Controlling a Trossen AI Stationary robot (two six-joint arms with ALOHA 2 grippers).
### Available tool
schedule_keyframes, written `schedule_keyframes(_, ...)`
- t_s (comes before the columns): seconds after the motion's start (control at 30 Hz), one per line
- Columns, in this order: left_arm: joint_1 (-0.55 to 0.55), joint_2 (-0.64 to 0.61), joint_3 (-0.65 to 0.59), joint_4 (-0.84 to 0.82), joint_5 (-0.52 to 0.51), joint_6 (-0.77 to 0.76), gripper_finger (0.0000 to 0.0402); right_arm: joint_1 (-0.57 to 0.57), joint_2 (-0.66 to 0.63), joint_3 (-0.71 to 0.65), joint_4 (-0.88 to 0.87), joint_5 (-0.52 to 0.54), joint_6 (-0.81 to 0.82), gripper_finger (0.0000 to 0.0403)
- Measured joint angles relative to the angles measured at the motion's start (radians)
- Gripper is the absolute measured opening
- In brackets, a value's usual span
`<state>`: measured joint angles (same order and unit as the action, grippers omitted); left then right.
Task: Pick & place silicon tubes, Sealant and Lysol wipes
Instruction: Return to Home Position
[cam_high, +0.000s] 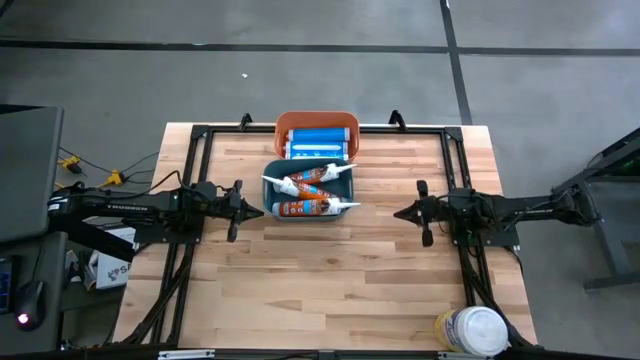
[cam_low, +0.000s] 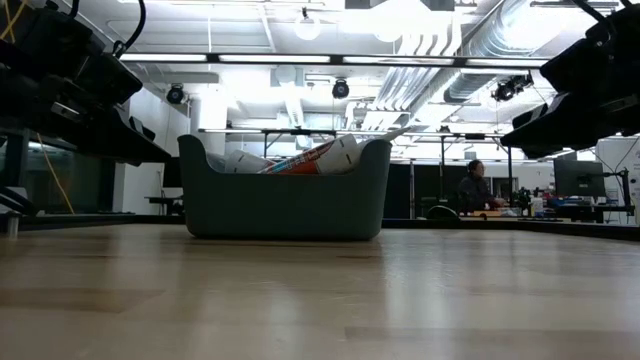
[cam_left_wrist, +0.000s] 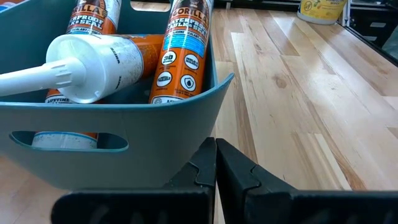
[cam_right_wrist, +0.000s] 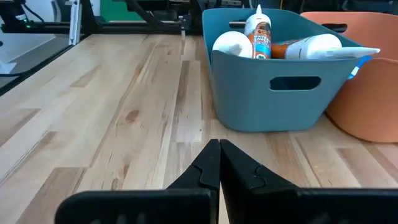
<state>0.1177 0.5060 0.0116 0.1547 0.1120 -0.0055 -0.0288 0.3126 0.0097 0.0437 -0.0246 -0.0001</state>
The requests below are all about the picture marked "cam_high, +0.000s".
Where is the black floor cable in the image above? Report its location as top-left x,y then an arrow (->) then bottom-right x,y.
58,147 -> 161,191

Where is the teal plastic bin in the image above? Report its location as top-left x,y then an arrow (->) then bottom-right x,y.
261,157 -> 356,223

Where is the white cardboard box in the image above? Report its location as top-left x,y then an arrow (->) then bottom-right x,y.
88,227 -> 137,291

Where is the orange plastic bin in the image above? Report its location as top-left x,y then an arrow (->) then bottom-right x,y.
273,110 -> 361,161

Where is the black keyboard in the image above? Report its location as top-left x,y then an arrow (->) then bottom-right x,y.
0,255 -> 12,316

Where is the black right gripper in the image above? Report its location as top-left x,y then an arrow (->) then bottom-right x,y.
393,179 -> 451,248

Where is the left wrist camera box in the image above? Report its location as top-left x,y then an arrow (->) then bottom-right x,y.
192,180 -> 219,201

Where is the silver mounting bracket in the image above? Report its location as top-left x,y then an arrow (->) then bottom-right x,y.
158,349 -> 216,360

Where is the dark side desk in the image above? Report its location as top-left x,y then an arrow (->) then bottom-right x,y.
0,230 -> 69,356

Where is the yellow Lysol wipes canister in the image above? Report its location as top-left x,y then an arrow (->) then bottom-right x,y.
433,305 -> 510,357

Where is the black metal stand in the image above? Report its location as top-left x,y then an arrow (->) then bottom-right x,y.
552,127 -> 640,292

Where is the black aluminium table frame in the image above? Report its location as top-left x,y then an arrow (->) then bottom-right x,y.
112,109 -> 539,351

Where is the black computer mouse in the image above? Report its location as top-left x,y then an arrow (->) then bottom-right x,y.
14,279 -> 47,332

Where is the blue silicone tube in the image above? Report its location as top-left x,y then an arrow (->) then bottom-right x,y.
283,141 -> 350,160
286,127 -> 351,144

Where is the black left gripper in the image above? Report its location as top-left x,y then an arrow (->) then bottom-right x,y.
219,179 -> 265,243

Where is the dark grey flat panel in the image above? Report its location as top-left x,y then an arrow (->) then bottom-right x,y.
0,104 -> 65,245

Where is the yellow cable plug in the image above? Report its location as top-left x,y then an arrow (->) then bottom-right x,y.
58,155 -> 82,175
102,169 -> 127,189

